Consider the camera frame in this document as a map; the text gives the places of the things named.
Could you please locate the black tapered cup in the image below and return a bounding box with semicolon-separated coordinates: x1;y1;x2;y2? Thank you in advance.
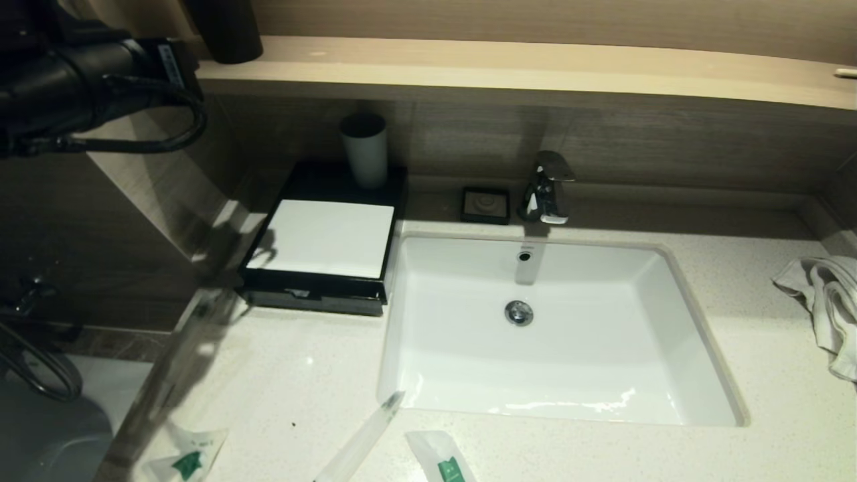
191;0;264;65

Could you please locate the black amenity box with drawer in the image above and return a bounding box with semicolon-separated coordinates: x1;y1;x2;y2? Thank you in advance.
236;163;409;317

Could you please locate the grey cup with dark rim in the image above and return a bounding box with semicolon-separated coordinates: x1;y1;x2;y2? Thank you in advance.
340;114;389;190

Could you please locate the white card sheet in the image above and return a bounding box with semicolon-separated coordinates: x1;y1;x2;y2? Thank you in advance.
248;199;396;279

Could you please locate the chrome shower valve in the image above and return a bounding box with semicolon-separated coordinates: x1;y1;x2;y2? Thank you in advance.
0;271;62;319

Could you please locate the light wooden shelf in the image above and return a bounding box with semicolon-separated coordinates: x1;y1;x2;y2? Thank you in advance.
194;37;857;113

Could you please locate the long clear wrapped toothbrush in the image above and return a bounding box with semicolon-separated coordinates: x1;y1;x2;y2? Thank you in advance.
117;295;223;463

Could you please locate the black square soap dish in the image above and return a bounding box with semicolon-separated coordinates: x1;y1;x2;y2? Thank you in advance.
460;187;512;226

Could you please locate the chrome faucet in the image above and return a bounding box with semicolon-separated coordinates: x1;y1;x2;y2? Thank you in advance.
519;151;576;226

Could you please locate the white sachet with green print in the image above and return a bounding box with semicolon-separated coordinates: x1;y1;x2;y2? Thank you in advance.
146;425;230;482

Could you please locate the white packet with green label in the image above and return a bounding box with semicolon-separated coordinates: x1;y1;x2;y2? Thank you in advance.
406;430;477;482

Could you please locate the white ceramic sink basin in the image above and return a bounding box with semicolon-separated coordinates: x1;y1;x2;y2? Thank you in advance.
377;231;749;428

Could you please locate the white crumpled towel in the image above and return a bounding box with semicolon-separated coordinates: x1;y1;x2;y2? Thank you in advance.
771;256;857;384

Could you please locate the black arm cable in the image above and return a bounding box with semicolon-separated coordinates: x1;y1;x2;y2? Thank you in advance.
13;74;208;158

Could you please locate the dark shower hose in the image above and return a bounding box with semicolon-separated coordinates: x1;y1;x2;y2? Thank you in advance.
0;321;86;404

